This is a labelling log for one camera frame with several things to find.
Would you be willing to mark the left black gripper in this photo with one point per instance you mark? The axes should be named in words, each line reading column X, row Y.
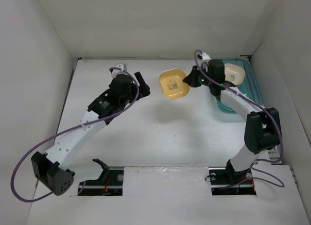
column 144, row 91

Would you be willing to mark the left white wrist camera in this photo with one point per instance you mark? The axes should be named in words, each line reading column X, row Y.
column 120, row 68

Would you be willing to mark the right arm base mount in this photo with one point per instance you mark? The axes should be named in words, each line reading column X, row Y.
column 226, row 181

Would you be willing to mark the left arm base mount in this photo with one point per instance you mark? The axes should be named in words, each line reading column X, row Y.
column 108, row 183

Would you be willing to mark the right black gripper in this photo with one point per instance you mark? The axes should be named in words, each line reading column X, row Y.
column 192, row 78

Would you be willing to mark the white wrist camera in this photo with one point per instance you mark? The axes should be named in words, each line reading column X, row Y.
column 203, row 57
column 120, row 68

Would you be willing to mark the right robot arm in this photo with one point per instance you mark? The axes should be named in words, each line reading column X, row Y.
column 262, row 125

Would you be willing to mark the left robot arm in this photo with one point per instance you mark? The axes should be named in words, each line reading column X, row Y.
column 52, row 167

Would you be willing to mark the cream panda plate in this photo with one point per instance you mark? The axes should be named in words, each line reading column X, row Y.
column 234, row 74

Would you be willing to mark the yellow panda plate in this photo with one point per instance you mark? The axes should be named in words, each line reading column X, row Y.
column 172, row 85

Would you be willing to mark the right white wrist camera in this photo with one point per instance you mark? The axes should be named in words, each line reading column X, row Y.
column 203, row 57

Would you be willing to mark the teal plastic bin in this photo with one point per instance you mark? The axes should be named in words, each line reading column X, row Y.
column 250, row 86

